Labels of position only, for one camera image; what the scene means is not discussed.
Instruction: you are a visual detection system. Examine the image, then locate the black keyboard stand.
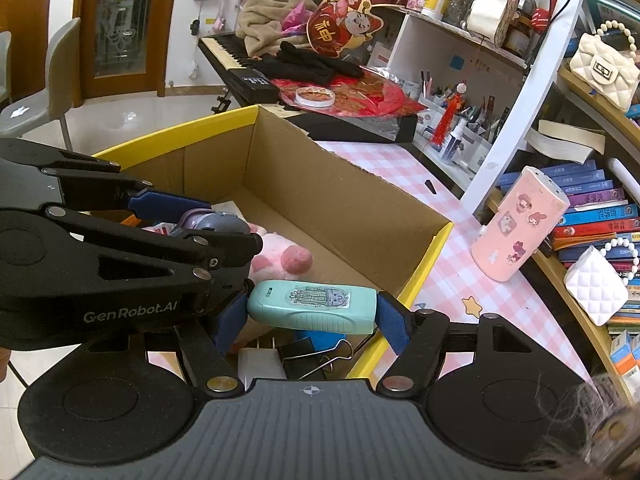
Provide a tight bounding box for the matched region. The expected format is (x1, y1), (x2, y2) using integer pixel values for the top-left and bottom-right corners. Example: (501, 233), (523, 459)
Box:
(211, 85), (238, 117)

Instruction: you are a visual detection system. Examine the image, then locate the pink plastic wrapper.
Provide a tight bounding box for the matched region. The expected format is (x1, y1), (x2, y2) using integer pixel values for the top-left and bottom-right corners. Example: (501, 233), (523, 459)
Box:
(281, 1), (322, 37)

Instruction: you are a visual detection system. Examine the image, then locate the white charger plug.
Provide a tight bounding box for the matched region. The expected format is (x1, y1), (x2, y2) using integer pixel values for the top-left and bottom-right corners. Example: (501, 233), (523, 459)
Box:
(238, 346), (287, 385)

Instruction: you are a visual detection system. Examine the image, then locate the black cloth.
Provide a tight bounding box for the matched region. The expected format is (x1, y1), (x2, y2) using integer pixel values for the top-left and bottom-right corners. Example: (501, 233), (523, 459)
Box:
(252, 41), (367, 87)

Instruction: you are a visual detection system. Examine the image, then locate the wooden bookshelf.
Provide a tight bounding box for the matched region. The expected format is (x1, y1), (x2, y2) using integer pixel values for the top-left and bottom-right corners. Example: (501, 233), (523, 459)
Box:
(484, 57), (640, 408)

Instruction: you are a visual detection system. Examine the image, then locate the black binder clip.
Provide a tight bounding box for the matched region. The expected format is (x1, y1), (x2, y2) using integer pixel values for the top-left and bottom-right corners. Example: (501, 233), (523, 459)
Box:
(277, 336), (354, 382)

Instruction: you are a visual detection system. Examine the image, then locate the purple grey toy car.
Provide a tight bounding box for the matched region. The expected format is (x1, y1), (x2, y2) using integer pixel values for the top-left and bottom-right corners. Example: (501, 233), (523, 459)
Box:
(172, 208), (251, 236)

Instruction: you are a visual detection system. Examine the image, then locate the cream quilted pearl-handle handbag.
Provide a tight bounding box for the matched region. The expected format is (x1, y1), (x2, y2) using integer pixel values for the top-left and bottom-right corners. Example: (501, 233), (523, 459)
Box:
(570, 20), (640, 112)

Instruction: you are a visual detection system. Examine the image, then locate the yellow cardboard box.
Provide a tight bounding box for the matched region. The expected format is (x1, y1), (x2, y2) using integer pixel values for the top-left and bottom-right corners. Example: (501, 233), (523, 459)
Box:
(90, 104), (455, 381)

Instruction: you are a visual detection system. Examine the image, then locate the red gold figure decoration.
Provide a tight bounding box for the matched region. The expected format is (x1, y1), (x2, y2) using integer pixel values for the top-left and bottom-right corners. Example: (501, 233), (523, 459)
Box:
(305, 0), (417, 59)

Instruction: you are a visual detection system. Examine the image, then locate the dark wooden door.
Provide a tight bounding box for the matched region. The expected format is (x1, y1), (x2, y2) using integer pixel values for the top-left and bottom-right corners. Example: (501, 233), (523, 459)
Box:
(74, 0), (177, 99)

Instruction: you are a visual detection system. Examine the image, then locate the beige towel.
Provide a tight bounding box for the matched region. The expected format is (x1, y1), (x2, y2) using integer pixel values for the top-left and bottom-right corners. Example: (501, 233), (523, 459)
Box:
(235, 0), (323, 57)

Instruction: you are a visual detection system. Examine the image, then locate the pink pig plush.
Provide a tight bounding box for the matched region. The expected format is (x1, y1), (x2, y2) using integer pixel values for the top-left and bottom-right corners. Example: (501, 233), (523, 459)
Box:
(249, 221), (315, 283)

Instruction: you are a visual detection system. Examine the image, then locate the pink printed table mat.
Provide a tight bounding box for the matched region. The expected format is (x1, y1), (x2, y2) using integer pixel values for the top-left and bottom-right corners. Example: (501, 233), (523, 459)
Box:
(145, 137), (598, 388)

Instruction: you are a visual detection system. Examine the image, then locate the white pen organizer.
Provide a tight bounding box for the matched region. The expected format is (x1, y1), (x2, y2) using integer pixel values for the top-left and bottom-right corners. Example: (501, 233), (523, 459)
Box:
(414, 70), (518, 177)

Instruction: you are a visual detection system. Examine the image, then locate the white shelf unit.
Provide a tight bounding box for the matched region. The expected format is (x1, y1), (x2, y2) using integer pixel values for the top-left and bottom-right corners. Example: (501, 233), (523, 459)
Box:
(387, 0), (596, 213)

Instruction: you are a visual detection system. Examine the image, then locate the row of blue leaning books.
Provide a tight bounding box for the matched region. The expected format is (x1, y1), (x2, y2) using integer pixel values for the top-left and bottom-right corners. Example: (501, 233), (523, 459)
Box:
(495, 157), (640, 331)

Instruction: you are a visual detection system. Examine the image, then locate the pink sticker-covered cylinder container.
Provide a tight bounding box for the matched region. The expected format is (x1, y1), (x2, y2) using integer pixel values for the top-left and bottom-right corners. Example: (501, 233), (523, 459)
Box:
(470, 165), (572, 283)

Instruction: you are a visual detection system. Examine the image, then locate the grey chair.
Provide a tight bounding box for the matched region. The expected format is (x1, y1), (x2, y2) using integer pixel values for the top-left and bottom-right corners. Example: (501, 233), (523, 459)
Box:
(0, 16), (83, 155)

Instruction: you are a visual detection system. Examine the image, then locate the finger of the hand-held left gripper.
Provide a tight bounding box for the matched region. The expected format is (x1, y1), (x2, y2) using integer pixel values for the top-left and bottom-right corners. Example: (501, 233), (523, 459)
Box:
(45, 206), (264, 282)
(0, 137), (213, 224)

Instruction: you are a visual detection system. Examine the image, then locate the black electronic keyboard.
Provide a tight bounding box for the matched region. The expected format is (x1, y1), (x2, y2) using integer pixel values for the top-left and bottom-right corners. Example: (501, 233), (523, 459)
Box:
(197, 31), (419, 144)

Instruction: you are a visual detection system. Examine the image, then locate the white spray bottle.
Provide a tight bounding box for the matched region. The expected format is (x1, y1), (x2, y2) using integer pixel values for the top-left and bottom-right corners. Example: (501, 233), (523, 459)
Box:
(441, 119), (469, 162)

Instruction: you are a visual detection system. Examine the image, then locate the dark glass jar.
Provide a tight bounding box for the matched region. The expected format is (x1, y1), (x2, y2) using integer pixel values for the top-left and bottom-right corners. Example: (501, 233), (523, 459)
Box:
(504, 12), (535, 57)

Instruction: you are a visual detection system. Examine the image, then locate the teal handheld device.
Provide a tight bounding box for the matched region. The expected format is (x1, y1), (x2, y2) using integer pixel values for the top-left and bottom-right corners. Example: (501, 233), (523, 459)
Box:
(247, 280), (379, 336)

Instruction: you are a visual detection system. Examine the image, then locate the red plastic packaging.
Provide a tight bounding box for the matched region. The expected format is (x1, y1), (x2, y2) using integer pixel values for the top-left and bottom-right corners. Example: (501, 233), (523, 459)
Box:
(276, 71), (427, 122)

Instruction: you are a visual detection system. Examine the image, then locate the red tassel figurine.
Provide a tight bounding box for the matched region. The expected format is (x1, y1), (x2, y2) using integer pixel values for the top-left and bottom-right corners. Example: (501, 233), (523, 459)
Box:
(431, 81), (469, 147)

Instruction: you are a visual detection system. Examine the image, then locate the round clear lid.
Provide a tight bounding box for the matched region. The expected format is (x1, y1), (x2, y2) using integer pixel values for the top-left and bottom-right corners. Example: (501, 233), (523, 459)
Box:
(294, 85), (336, 109)

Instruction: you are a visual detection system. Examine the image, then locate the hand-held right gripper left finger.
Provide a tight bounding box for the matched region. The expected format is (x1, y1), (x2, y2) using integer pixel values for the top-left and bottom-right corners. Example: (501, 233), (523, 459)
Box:
(84, 294), (252, 395)

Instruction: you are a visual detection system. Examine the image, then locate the blue orange carton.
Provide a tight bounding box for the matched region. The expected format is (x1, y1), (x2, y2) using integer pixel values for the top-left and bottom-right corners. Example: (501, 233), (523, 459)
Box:
(607, 330), (640, 378)

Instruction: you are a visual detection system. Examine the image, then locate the white quilted pearl-handle handbag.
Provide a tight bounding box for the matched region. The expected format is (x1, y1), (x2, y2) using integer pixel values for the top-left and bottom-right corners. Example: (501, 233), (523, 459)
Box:
(563, 236), (640, 327)

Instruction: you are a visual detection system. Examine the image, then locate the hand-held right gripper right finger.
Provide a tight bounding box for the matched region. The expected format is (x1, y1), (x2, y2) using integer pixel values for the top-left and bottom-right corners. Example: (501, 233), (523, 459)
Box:
(374, 290), (528, 395)

